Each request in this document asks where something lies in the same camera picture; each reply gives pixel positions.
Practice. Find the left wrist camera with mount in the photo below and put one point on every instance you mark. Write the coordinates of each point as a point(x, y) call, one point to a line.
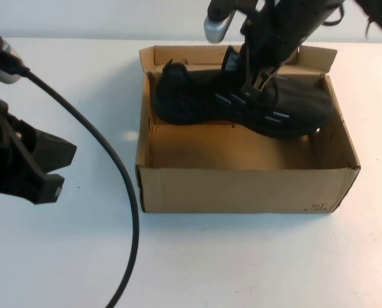
point(2, 64)

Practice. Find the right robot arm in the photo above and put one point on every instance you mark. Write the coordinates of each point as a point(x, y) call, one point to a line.
point(380, 16)

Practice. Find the brown cardboard shoe box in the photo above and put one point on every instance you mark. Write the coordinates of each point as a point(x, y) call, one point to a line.
point(242, 189)

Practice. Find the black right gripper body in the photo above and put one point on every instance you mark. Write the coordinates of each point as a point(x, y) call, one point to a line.
point(274, 35)

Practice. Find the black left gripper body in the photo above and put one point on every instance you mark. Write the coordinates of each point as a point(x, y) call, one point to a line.
point(5, 150)

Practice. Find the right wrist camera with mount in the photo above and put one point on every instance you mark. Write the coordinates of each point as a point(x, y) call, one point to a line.
point(216, 29)

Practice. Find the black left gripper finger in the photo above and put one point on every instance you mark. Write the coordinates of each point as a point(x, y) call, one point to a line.
point(54, 189)
point(54, 150)

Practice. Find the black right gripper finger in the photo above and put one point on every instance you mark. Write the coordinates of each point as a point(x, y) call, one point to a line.
point(232, 59)
point(258, 84)

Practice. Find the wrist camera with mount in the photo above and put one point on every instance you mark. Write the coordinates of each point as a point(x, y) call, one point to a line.
point(216, 29)
point(2, 64)

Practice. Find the black sneaker with white stripes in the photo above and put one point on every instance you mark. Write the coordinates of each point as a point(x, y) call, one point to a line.
point(191, 96)

